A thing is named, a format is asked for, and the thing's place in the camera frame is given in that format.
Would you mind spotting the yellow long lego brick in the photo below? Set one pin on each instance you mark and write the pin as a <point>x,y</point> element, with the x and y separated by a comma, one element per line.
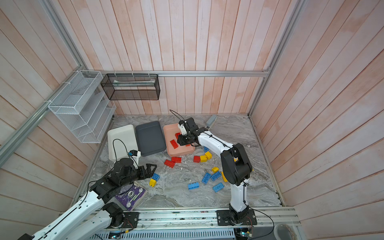
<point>223,176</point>

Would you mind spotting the purple book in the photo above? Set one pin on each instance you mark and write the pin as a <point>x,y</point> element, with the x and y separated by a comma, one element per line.
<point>130,196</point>

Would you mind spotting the blue lego brick left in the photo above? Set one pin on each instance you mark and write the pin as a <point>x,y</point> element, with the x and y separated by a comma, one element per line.
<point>155,177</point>

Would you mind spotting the light blue lego brick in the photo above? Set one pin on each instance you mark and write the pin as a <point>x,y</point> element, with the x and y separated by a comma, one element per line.
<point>193,186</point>
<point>218,187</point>

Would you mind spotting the aluminium rail frame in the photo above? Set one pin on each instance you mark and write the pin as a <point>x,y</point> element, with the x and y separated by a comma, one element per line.
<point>206,218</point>

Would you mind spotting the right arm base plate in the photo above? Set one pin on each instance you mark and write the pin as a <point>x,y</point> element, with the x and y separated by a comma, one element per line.
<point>232,218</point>

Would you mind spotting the white plastic tray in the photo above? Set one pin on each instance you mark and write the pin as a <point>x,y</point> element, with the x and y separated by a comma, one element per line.
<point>120,141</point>

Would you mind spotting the black mesh wall basket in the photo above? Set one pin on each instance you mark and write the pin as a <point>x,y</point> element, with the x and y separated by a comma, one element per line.
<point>129,87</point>

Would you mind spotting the red square lego brick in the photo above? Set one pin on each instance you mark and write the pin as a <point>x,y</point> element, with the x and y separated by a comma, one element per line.
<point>197,159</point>

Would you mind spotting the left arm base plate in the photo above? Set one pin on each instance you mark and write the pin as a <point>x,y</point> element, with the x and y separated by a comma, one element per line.
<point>125,220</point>

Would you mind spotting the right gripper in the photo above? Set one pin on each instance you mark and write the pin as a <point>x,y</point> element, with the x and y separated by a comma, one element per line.
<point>181,141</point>

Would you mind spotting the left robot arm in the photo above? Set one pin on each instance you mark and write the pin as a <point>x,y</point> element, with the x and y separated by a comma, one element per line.
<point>94,211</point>

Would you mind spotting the dark grey plastic tray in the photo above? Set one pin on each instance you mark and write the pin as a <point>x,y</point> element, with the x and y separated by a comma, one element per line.
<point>150,138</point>

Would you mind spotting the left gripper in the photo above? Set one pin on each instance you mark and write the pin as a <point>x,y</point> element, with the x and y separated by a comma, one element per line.
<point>143,175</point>

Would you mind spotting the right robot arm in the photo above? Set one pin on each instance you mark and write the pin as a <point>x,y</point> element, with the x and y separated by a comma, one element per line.
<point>235,162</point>

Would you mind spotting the white wire mesh shelf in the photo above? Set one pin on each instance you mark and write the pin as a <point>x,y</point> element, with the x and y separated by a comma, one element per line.
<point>82,108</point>

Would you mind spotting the pink plastic tray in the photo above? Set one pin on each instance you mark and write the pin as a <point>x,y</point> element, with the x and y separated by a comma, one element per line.
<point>170,134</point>

